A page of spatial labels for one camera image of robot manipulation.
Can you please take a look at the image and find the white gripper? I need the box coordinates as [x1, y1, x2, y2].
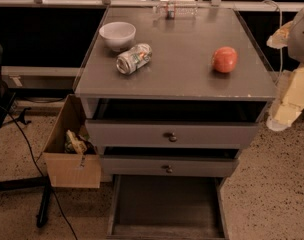
[266, 7, 304, 132]

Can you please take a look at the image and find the red apple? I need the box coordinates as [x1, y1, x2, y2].
[212, 46, 238, 73]

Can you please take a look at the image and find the grey drawer cabinet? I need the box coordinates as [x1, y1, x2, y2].
[73, 6, 282, 178]

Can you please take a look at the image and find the top grey drawer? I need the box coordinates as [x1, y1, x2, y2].
[86, 99, 266, 149]

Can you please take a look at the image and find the grey drawer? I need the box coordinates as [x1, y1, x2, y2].
[86, 99, 266, 149]
[107, 175, 229, 240]
[101, 147, 239, 177]

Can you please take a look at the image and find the middle grey drawer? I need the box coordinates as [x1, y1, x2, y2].
[101, 147, 239, 177]

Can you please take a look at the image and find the bottom grey drawer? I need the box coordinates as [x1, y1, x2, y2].
[107, 175, 229, 240]

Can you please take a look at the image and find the small clear fixture with tag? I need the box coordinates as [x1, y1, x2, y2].
[153, 1, 198, 20]

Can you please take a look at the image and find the crushed soda can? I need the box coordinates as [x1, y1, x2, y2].
[116, 43, 152, 75]

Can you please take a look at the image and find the white ceramic bowl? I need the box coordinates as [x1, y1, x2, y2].
[99, 22, 136, 52]

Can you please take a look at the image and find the cardboard box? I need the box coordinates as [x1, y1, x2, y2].
[42, 95, 101, 188]

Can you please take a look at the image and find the black stand with base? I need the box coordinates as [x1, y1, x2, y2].
[0, 36, 53, 229]

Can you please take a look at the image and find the black floor cable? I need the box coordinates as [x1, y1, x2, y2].
[0, 101, 79, 240]

